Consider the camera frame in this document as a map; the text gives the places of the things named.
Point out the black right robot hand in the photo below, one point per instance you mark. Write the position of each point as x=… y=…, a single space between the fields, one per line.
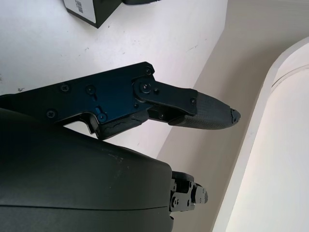
x=72 y=181

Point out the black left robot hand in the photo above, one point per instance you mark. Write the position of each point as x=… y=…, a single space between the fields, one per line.
x=140 y=2

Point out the black box lid white label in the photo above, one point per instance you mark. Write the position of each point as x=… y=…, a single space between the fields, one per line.
x=106 y=9

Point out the white rounded floor appliance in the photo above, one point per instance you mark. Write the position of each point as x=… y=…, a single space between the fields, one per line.
x=285 y=145

